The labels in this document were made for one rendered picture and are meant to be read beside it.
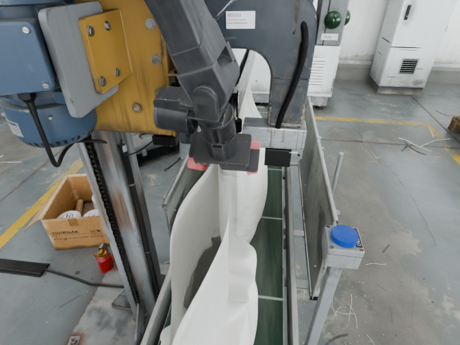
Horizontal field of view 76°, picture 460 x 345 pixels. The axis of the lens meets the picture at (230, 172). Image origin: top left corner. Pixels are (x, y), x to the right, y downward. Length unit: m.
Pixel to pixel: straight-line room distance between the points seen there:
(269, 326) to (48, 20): 1.00
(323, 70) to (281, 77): 2.87
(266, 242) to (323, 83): 2.50
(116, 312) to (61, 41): 1.32
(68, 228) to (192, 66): 1.61
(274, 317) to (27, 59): 0.99
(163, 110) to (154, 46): 0.22
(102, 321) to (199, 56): 1.42
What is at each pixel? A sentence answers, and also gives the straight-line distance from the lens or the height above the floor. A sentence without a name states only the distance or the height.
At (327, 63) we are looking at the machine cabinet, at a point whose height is 0.54.
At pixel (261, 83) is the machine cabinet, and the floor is 0.29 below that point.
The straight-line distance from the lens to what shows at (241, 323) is 0.62.
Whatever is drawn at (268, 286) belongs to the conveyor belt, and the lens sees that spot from 1.20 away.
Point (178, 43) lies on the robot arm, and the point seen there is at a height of 1.29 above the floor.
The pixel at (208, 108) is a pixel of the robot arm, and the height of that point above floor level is 1.21.
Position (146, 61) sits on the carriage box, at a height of 1.20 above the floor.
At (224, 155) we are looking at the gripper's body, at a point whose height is 1.09.
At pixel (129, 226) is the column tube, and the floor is 0.64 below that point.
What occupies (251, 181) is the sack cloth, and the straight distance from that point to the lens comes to 1.09.
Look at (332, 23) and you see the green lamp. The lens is 0.61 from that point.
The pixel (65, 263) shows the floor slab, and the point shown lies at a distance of 1.97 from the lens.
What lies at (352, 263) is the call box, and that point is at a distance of 0.77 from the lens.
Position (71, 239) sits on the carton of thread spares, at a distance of 1.97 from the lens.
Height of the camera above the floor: 1.36
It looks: 35 degrees down
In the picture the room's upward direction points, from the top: straight up
